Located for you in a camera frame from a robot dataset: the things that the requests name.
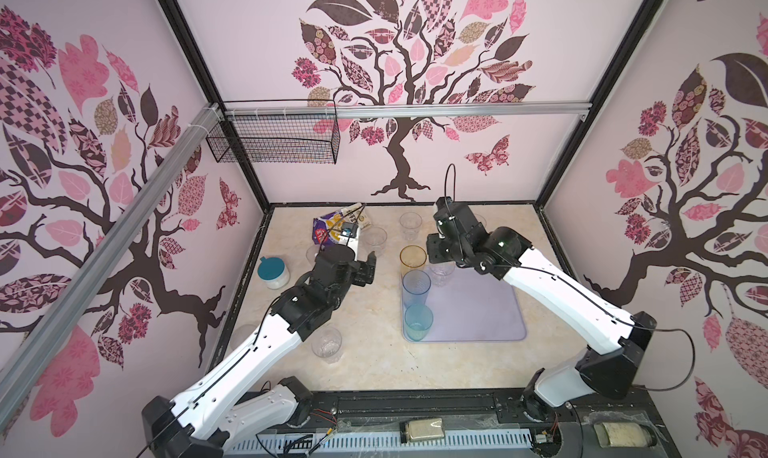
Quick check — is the yellow tall glass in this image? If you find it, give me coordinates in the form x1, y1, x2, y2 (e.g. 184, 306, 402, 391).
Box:
399, 245, 428, 276

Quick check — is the blue tall glass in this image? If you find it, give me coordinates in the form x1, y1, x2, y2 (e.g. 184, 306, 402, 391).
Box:
401, 270, 432, 308

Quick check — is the lilac plastic tray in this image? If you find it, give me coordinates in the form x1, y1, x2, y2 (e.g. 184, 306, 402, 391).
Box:
401, 269, 527, 343

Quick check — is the clear ribbed glass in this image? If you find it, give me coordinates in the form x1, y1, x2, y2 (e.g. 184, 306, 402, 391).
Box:
311, 327, 343, 364

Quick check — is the teal frosted glass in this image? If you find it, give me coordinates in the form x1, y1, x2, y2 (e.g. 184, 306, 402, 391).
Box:
403, 304, 434, 342

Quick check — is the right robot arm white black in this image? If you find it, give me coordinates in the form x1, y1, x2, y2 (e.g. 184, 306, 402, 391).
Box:
426, 196, 661, 422

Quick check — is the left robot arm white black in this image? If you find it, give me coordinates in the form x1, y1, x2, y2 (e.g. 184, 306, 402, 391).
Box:
142, 222, 376, 457

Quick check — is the purple snack bag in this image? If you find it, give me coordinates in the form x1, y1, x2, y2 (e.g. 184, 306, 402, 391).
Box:
312, 203, 372, 246

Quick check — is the clear glass back row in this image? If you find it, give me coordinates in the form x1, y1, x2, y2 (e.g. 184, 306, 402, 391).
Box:
399, 212, 423, 242

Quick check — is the white jar teal lid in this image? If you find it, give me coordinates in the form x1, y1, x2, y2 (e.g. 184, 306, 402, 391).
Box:
257, 257, 290, 290

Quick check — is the small beige box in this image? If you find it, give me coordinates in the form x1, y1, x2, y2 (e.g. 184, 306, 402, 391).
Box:
400, 418, 446, 444

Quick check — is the beige cylinder in wrap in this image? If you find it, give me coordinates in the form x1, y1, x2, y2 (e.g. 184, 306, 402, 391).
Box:
593, 422, 657, 448

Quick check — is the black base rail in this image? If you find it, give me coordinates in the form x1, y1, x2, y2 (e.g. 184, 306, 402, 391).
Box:
268, 388, 669, 439

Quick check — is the black wire basket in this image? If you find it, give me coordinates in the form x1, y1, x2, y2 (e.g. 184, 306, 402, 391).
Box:
206, 98, 341, 165

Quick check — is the aluminium rail back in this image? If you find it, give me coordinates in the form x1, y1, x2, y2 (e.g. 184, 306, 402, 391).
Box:
225, 102, 592, 119

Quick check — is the aluminium rail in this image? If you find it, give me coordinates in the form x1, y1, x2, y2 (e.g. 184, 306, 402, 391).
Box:
225, 102, 592, 119
1, 103, 221, 426

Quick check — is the white slotted cable duct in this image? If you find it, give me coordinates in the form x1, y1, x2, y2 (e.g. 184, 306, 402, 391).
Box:
224, 429, 532, 457

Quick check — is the aluminium rail left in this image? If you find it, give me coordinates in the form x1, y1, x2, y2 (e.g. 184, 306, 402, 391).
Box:
1, 103, 221, 426

